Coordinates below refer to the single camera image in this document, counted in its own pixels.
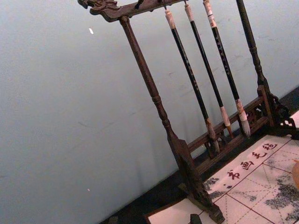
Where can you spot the white felt mat, red grid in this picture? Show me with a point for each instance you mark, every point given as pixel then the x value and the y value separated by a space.
pixel 252 186

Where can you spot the calligraphy brush with grey tip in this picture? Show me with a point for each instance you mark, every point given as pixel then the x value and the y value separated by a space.
pixel 224 60

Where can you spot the white sheet with dark border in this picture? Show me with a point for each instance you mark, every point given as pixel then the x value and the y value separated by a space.
pixel 170 213

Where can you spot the calligraphy brush with brown tip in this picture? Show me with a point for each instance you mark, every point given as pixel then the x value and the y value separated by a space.
pixel 205 58

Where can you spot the calligraphy brush with dark tip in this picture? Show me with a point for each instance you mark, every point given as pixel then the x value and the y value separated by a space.
pixel 187 63

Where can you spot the tan rounded object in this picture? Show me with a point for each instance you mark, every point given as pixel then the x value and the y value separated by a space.
pixel 295 173

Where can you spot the dark carved wooden brush rack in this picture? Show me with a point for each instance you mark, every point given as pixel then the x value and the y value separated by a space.
pixel 140 58

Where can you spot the small dark block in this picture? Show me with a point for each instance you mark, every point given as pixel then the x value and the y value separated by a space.
pixel 195 219

